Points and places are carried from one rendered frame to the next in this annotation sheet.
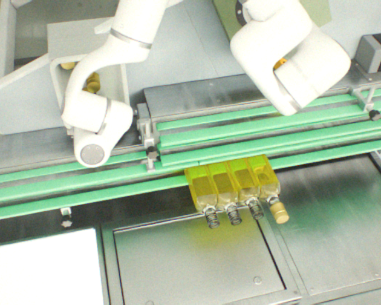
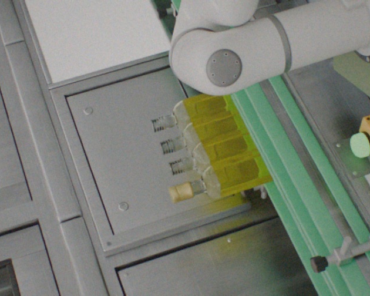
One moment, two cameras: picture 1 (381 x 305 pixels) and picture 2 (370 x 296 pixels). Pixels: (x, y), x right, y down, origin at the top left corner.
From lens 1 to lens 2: 1.27 m
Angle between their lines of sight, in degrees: 52
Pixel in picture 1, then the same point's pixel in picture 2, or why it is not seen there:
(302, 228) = (216, 268)
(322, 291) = (124, 286)
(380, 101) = (364, 284)
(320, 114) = (310, 197)
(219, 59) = not seen: hidden behind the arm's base
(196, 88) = not seen: hidden behind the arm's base
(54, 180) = not seen: outside the picture
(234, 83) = (342, 87)
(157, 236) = (171, 106)
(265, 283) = (120, 214)
